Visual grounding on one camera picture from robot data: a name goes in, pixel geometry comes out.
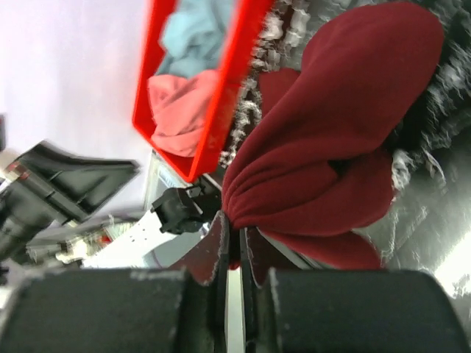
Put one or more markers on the light blue t shirt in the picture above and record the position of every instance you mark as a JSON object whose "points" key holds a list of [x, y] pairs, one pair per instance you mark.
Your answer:
{"points": [[193, 37]]}

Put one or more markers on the pink t shirt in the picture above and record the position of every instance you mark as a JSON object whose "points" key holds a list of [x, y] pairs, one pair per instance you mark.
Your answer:
{"points": [[179, 107]]}

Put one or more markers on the black marbled table mat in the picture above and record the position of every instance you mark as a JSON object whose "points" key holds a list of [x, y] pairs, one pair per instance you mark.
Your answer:
{"points": [[423, 147]]}

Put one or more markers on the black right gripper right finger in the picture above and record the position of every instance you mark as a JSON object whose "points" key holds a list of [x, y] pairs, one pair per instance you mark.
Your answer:
{"points": [[293, 306]]}

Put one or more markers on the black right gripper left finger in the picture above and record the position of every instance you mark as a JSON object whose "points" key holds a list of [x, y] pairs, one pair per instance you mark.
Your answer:
{"points": [[178, 309]]}

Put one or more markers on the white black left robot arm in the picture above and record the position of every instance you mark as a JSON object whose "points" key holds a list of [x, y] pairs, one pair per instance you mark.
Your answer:
{"points": [[45, 185]]}

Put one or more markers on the dark red t shirt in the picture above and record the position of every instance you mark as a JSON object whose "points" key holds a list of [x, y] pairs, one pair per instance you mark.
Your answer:
{"points": [[324, 147]]}

